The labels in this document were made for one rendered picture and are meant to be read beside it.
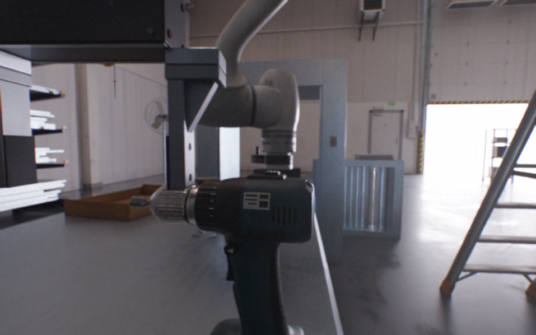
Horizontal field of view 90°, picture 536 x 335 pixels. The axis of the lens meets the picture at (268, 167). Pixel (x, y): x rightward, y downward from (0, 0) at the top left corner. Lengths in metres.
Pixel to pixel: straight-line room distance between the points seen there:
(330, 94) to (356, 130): 7.90
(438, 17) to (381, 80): 2.58
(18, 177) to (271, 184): 0.20
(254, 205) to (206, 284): 0.35
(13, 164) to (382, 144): 10.05
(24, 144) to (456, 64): 11.08
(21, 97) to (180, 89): 0.13
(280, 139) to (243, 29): 0.25
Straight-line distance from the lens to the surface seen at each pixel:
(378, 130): 10.14
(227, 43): 0.61
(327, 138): 2.12
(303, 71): 2.20
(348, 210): 3.00
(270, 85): 0.68
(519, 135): 1.70
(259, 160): 0.72
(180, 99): 0.21
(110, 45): 0.23
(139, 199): 0.32
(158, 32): 0.22
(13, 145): 0.28
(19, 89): 0.30
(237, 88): 0.62
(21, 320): 0.59
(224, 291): 0.55
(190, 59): 0.21
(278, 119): 0.66
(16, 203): 4.57
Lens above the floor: 0.91
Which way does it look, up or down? 5 degrees down
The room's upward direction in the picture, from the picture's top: straight up
